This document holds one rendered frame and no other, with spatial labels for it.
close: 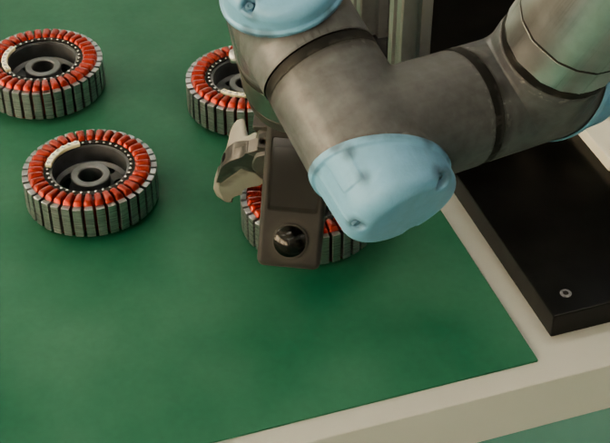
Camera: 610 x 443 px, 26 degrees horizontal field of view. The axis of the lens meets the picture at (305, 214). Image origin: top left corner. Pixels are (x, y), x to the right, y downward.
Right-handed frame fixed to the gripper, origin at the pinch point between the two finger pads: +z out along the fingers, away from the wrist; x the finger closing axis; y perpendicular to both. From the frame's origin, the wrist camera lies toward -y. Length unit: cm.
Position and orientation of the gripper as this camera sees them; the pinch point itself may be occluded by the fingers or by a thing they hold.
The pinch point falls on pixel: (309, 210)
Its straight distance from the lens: 109.3
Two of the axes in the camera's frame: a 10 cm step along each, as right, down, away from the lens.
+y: 1.0, -9.3, 3.5
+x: -9.9, -0.8, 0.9
